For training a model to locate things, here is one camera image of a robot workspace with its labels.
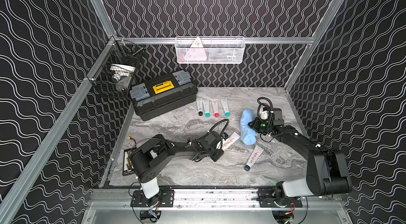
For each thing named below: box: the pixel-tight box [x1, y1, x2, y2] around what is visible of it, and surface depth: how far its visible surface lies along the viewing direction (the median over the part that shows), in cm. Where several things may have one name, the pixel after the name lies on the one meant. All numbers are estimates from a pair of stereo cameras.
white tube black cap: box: [196, 98, 204, 117], surface depth 109 cm
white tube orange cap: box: [220, 131, 241, 152], surface depth 94 cm
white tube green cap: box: [202, 99, 211, 119], surface depth 109 cm
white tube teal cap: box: [220, 98, 230, 118], surface depth 109 cm
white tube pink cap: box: [210, 98, 220, 118], surface depth 109 cm
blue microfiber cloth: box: [240, 108, 258, 146], surface depth 89 cm
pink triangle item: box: [183, 36, 208, 61], surface depth 91 cm
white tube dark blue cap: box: [244, 144, 265, 172], surface depth 89 cm
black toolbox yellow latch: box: [129, 69, 199, 121], surface depth 100 cm
